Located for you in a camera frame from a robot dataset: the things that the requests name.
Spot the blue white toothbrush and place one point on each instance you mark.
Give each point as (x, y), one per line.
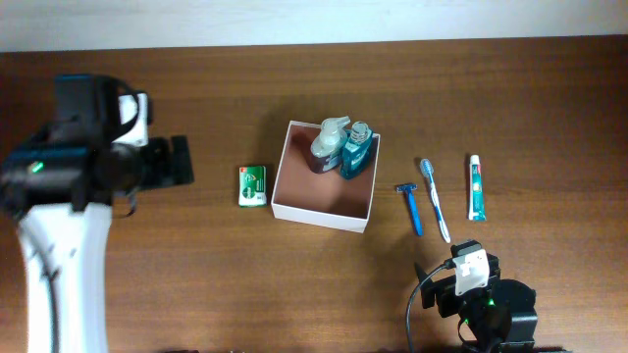
(427, 171)

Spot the green white toothpaste tube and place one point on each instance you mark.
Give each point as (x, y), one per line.
(477, 211)

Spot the blue disposable razor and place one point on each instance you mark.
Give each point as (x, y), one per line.
(407, 189)

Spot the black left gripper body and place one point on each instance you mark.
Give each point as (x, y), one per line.
(180, 160)

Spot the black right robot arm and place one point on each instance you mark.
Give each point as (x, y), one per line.
(501, 315)

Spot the green Dettol soap box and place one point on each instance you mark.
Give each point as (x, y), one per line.
(252, 186)

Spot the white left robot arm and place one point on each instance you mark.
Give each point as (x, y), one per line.
(59, 187)

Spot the blue Listerine mouthwash bottle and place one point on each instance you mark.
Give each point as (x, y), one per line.
(355, 152)

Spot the clear pump soap bottle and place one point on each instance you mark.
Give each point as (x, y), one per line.
(326, 148)

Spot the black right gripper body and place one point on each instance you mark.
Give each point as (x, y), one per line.
(443, 292)

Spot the white box pink inside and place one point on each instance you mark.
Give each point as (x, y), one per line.
(325, 200)

